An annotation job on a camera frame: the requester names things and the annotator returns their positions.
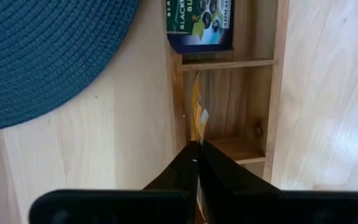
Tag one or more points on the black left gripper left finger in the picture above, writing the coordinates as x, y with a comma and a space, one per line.
166, 205

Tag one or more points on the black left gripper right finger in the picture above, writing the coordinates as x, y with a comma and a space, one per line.
244, 205

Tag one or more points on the beige tea packet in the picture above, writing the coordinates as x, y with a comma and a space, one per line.
199, 118

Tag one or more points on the dark blue tea packet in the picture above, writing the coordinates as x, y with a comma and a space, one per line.
200, 25

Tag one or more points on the wooden three-compartment tray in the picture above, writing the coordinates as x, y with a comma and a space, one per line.
228, 102

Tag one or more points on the round blue woven placemat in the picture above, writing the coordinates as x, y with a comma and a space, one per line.
42, 56

